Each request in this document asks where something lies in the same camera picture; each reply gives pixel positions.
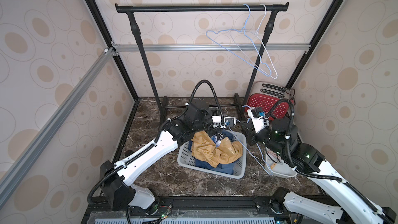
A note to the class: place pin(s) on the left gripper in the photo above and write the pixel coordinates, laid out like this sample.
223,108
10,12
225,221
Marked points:
211,128

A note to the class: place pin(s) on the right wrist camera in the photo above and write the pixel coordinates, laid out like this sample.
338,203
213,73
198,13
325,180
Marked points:
257,118

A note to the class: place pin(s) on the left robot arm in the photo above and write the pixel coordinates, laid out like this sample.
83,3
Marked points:
116,184

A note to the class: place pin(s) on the dark blue t-shirt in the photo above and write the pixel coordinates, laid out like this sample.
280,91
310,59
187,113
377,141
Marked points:
222,168

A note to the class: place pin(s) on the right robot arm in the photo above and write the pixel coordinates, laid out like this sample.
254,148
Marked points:
276,130

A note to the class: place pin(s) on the white plastic basket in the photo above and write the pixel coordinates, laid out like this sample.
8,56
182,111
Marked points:
185,159

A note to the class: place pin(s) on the white plastic bin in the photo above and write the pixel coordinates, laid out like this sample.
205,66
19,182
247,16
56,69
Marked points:
277,166

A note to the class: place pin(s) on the red toaster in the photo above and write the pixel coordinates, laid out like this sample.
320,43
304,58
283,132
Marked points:
265,95

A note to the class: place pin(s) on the black clothes rack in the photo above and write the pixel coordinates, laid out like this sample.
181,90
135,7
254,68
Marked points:
131,10

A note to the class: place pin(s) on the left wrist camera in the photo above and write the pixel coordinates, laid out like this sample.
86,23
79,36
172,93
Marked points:
232,120

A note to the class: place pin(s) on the tan yellow t-shirt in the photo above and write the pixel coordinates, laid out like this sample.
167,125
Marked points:
225,150

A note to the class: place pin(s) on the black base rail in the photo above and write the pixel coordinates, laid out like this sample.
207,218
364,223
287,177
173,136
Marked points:
204,210

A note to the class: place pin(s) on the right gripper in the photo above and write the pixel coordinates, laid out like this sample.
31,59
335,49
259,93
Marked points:
252,135

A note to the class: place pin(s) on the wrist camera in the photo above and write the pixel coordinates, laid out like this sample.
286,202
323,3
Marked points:
257,118
232,120

